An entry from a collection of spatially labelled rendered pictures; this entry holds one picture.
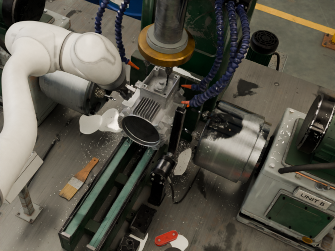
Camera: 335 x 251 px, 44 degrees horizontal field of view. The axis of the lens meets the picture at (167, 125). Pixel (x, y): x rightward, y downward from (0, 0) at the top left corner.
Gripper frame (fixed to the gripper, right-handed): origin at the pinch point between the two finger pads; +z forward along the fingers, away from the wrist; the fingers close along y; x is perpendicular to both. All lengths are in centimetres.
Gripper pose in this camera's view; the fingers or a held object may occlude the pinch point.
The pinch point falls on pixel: (125, 93)
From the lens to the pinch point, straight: 136.2
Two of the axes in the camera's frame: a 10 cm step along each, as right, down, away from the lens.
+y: -9.0, -4.1, 1.8
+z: 1.1, 1.8, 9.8
